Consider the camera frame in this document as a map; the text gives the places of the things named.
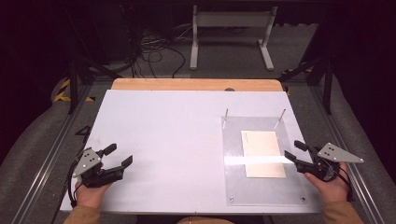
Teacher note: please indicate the black metal stand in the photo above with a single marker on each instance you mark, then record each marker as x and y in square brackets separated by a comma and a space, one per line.
[77, 81]
[323, 77]

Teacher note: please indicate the thin metal pin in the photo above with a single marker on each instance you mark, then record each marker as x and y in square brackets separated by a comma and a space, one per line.
[226, 114]
[281, 116]

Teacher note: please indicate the wooden table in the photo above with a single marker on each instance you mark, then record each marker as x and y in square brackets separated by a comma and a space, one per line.
[193, 84]

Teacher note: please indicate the white metal stand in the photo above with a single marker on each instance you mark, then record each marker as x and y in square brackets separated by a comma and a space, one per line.
[232, 20]

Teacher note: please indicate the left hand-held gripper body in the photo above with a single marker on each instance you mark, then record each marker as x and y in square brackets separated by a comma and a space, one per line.
[88, 161]

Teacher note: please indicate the cream paper sheet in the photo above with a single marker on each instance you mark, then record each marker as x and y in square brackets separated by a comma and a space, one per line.
[261, 143]

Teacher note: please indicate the aluminium rail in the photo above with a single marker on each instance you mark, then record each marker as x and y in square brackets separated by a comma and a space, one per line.
[342, 140]
[46, 161]

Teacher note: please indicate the person's right hand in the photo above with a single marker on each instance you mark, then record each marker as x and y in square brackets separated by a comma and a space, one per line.
[331, 189]

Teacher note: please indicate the clear acrylic plate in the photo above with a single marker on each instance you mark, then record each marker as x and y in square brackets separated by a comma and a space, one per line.
[264, 193]

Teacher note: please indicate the yellow black floor tape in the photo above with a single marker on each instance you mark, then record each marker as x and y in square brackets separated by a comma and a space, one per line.
[63, 93]

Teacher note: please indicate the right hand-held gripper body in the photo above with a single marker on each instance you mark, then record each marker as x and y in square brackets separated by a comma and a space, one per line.
[327, 155]

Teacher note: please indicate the person's lap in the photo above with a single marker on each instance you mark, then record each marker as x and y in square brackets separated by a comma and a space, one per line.
[204, 220]

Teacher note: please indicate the white board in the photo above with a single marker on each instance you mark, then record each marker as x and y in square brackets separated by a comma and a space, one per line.
[162, 140]

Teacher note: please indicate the person's left hand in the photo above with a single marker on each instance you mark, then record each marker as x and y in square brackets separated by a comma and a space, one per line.
[91, 195]

